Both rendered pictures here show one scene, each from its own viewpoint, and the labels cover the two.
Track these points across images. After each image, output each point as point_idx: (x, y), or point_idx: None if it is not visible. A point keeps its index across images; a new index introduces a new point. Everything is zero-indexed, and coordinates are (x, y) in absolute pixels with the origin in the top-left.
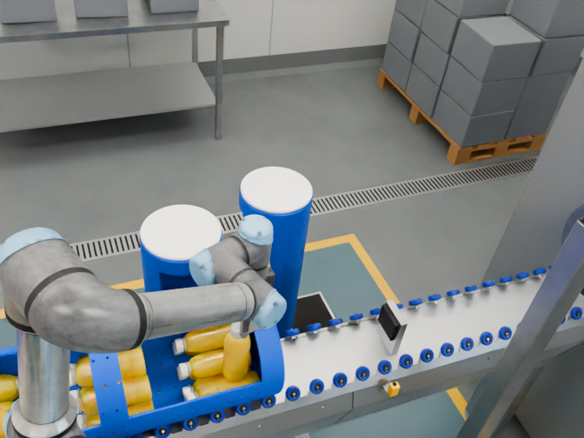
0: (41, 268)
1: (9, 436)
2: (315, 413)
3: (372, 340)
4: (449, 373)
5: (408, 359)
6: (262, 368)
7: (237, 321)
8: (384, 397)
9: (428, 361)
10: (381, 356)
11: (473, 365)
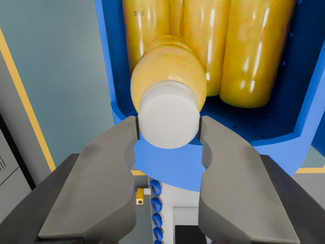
0: None
1: None
2: None
3: (194, 201)
4: (152, 224)
5: (156, 223)
6: (115, 116)
7: (191, 126)
8: (148, 179)
9: (153, 230)
10: (174, 201)
11: (154, 238)
